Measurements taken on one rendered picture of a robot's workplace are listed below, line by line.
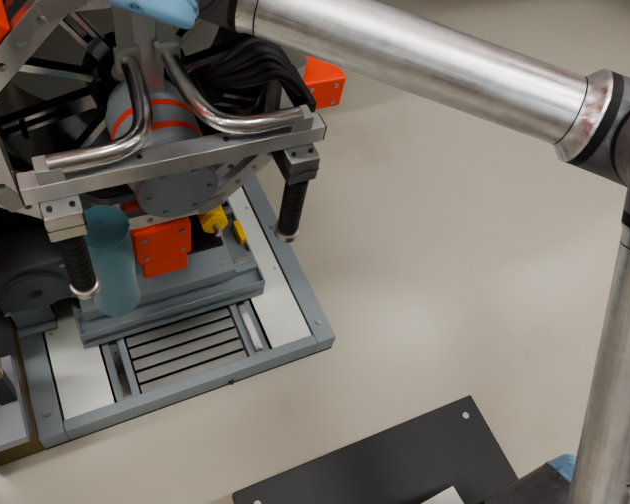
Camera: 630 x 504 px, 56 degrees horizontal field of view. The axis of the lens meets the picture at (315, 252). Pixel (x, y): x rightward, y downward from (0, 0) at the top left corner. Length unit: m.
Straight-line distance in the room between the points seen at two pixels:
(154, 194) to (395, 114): 1.64
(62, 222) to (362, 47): 0.43
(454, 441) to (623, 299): 0.81
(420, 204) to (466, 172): 0.27
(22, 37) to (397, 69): 0.49
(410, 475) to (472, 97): 0.89
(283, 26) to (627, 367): 0.54
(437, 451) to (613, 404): 0.73
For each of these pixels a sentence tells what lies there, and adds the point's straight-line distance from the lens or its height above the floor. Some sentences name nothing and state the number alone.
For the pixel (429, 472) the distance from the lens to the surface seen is 1.41.
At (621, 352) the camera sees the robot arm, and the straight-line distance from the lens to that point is 0.72.
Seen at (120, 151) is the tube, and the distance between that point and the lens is 0.80.
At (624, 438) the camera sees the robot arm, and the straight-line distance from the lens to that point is 0.76.
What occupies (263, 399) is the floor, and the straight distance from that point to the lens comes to 1.70.
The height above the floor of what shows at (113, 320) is 0.15.
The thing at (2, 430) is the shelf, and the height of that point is 0.45.
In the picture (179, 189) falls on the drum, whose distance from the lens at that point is 0.95.
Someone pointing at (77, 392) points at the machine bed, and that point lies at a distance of 1.65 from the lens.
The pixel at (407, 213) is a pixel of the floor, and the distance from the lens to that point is 2.13.
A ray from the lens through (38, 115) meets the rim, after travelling 1.13.
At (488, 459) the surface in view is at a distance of 1.47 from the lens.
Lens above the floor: 1.59
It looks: 55 degrees down
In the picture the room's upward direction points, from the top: 16 degrees clockwise
